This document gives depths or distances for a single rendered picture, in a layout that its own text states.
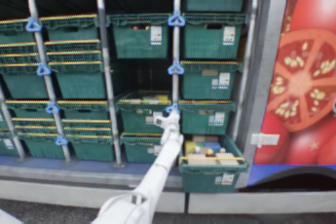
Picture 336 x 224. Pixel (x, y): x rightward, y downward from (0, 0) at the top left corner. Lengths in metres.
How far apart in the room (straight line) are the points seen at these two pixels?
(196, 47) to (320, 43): 0.65
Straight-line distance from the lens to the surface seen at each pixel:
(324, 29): 1.11
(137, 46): 0.98
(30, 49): 1.36
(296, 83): 1.03
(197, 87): 0.97
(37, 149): 1.65
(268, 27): 0.93
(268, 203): 1.47
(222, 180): 0.99
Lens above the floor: 1.41
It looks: 18 degrees down
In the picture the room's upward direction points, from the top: straight up
